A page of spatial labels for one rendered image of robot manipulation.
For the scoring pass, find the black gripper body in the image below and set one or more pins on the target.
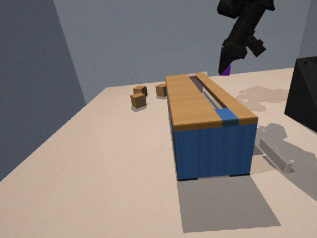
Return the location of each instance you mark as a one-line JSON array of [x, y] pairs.
[[234, 44]]

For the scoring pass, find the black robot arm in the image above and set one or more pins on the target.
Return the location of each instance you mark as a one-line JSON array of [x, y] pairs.
[[249, 11]]

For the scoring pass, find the small purple block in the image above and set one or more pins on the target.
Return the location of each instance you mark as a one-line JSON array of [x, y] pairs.
[[226, 71]]

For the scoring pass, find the brown cube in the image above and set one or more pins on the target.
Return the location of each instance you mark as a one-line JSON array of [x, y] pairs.
[[140, 89], [161, 90], [138, 100]]

